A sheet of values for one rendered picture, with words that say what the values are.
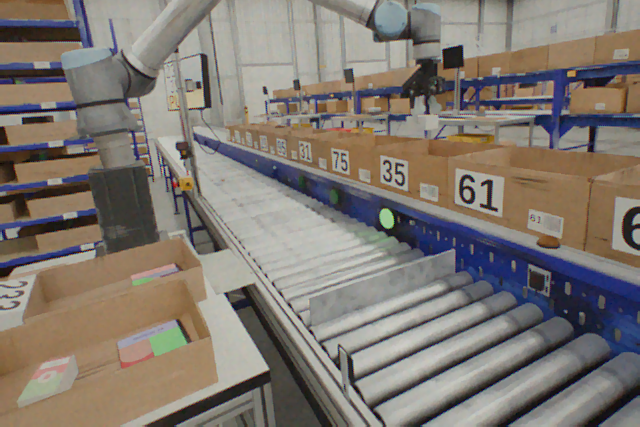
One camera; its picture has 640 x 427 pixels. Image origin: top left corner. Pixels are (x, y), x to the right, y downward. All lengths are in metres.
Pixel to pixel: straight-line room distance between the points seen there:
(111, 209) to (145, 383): 0.81
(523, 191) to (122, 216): 1.26
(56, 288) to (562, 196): 1.33
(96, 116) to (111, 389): 0.91
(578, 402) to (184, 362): 0.66
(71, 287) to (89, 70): 0.68
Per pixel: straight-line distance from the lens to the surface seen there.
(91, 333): 1.02
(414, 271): 1.04
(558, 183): 0.99
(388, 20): 1.16
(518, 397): 0.79
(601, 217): 0.96
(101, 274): 1.30
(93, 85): 1.43
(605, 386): 0.86
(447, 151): 1.59
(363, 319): 0.93
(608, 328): 1.01
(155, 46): 1.52
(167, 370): 0.76
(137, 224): 1.46
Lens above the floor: 1.26
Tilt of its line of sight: 13 degrees down
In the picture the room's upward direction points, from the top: 5 degrees counter-clockwise
